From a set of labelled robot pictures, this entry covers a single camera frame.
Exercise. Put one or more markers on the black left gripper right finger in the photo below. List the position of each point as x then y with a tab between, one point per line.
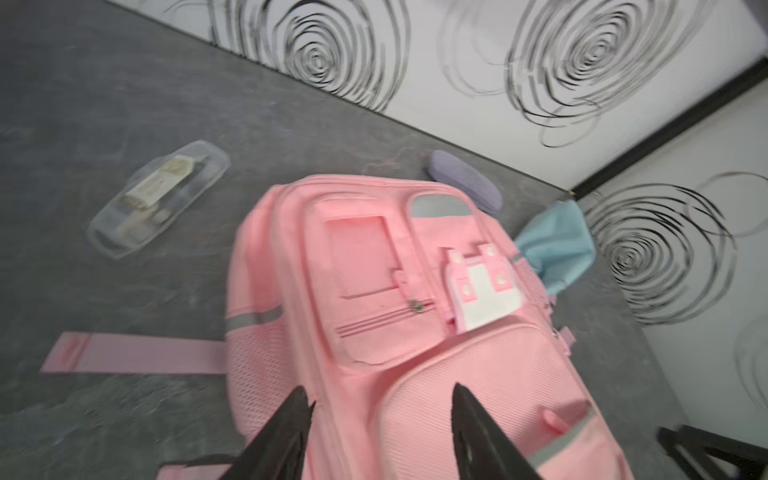
481	448

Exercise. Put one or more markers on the purple glasses case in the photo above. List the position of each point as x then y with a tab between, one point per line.
446	168

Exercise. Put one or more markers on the clear plastic pencil case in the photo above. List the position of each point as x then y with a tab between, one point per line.
154	197

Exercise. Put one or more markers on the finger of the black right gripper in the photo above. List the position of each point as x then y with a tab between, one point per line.
702	454

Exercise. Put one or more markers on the light blue pouch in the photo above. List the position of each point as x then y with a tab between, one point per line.
558	245

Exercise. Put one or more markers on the black corner frame post right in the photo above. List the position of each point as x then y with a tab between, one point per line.
708	106

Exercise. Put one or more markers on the pink student backpack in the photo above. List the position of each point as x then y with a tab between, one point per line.
378	296

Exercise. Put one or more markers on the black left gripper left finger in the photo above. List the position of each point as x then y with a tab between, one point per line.
278	451

